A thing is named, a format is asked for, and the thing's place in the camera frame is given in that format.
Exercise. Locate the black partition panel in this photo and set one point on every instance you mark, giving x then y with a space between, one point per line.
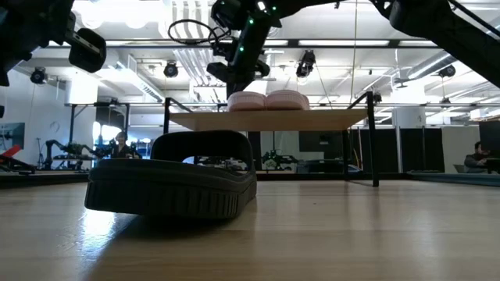
410 150

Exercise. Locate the pink slide sandal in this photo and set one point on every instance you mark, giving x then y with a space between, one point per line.
246 102
287 100

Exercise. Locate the red bar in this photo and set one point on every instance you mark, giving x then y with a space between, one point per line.
11 151

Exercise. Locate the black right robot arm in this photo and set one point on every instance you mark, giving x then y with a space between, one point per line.
449 27

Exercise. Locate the white square pillar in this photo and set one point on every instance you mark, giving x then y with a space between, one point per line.
81 89

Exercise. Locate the black background robot arm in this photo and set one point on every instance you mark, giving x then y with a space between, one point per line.
70 148

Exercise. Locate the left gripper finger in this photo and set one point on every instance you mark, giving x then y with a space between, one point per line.
91 56

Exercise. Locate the grey office chair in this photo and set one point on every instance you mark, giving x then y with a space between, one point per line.
459 169

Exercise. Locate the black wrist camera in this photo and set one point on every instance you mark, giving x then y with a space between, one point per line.
218 72

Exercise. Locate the black slide sandal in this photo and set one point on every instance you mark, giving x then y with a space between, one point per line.
164 187

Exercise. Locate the wooden shelf with black frame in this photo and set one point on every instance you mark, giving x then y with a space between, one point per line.
273 120

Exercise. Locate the black metal rig frame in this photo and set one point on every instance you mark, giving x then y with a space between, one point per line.
72 125

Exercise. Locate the wall-mounted monitor screen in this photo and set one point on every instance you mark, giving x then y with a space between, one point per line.
13 136

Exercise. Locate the black overhead frame bar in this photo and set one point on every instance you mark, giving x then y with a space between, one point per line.
293 43

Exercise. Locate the black ceiling spotlight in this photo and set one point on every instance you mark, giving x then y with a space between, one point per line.
170 70
447 71
38 76

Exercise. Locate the person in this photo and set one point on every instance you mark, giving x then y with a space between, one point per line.
122 150
474 162

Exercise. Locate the black overhead camera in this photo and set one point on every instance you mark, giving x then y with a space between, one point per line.
306 64

